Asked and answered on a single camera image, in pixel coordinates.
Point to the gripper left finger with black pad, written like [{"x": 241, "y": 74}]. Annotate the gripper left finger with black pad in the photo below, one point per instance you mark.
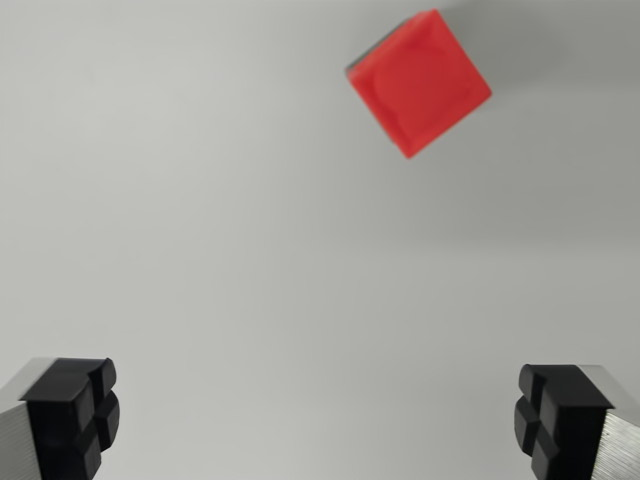
[{"x": 60, "y": 415}]

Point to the red cube with studs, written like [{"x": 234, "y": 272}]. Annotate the red cube with studs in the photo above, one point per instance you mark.
[{"x": 420, "y": 85}]

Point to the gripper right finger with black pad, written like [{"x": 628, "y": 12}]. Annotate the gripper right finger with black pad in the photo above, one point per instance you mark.
[{"x": 565, "y": 420}]

